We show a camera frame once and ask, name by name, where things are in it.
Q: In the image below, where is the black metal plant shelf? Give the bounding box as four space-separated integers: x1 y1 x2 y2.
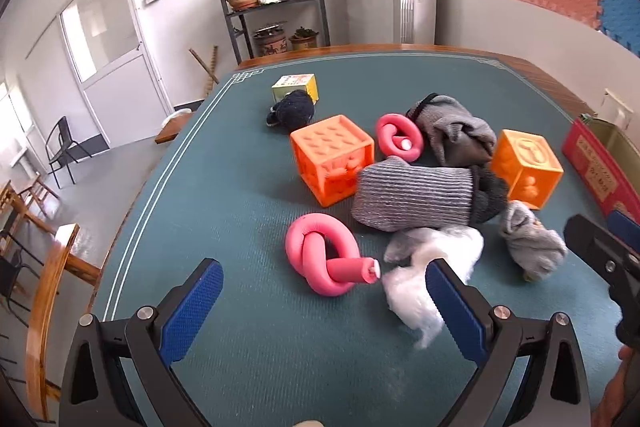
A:
220 0 332 64

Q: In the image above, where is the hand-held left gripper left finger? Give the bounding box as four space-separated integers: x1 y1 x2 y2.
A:
59 258 226 427

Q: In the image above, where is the deep orange embossed cube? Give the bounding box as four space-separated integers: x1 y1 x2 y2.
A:
290 115 376 208

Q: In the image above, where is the yellow printed box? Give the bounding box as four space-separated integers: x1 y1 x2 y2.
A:
271 74 320 106

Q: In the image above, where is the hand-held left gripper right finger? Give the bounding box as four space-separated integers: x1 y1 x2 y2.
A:
425 258 592 427

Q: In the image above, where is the red tin container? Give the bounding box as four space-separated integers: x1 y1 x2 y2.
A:
561 116 640 229

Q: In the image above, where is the white glass panel door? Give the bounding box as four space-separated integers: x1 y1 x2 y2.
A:
59 0 174 148

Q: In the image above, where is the navy knitted sock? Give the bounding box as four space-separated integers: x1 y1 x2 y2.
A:
265 90 317 130

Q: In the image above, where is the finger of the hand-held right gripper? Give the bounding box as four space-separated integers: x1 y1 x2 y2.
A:
607 209 640 254
564 214 640 348

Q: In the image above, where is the green table mat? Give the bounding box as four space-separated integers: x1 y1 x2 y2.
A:
92 48 640 427

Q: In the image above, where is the light grey sock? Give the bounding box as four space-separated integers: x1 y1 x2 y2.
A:
499 200 569 283

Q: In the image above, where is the black metal chair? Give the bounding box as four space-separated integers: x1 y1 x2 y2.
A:
45 116 94 188

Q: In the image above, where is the curved wooden chair back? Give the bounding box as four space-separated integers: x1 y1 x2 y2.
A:
25 223 104 423

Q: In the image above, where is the grey striped sock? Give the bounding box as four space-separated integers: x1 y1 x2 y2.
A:
350 156 476 234

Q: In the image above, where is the small pink knotted foam tube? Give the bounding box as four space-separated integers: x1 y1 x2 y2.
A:
375 113 426 164

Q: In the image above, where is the person's right hand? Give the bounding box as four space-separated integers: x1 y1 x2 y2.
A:
592 346 633 427

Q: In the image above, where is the wooden stool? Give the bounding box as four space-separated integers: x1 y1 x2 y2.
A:
154 107 197 146

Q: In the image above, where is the small potted succulent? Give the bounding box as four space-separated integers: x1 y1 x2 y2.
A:
288 26 319 52

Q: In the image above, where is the wooden stick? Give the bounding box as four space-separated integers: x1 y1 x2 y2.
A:
188 45 221 100

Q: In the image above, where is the light orange embossed cube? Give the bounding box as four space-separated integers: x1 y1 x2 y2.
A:
490 129 565 210

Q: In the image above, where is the grey sock dark cuff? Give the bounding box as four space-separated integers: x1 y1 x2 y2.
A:
406 94 498 168

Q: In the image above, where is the brown decorated ceramic pot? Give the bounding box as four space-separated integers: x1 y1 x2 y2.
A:
252 23 289 58

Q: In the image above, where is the large pink knotted foam tube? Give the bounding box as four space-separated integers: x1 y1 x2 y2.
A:
285 213 384 298

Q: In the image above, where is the blue foam mat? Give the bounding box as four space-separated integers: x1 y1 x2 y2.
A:
597 0 640 58

